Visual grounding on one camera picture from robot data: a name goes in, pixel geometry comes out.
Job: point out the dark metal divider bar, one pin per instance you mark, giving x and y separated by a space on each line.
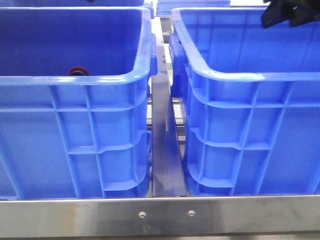
167 172

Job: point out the left blue plastic bin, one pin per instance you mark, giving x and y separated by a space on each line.
75 137

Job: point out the right blue plastic bin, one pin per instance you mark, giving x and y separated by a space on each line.
250 101

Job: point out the stainless steel front rail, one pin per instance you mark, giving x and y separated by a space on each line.
159 216

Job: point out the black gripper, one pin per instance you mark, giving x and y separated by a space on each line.
297 12

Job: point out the red mushroom push button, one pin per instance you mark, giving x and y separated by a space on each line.
78 71

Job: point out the far left blue bin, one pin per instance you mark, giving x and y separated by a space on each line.
80 3

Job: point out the blue plastic bin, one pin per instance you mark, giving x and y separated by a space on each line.
75 137
250 101

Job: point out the far right blue bin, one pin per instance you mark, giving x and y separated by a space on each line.
164 7

